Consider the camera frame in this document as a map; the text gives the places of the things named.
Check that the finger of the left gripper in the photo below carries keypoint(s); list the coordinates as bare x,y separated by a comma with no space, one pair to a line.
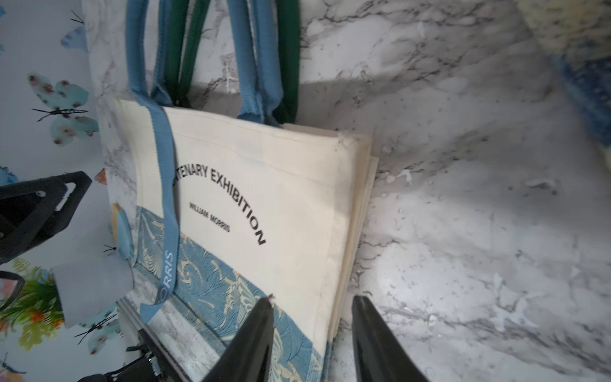
35,211

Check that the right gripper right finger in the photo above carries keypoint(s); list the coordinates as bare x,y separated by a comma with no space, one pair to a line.
378,354

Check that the potted plant orange flowers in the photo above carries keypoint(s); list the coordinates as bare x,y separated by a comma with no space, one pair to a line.
31,308

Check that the cream bag green handles floral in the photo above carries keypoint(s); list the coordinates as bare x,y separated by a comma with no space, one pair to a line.
266,36

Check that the aluminium front rail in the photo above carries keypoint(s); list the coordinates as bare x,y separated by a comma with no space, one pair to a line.
153,362

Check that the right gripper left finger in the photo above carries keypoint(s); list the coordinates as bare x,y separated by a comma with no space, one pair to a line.
248,357

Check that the cream bag starry night print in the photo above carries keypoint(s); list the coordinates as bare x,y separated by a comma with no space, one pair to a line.
575,35

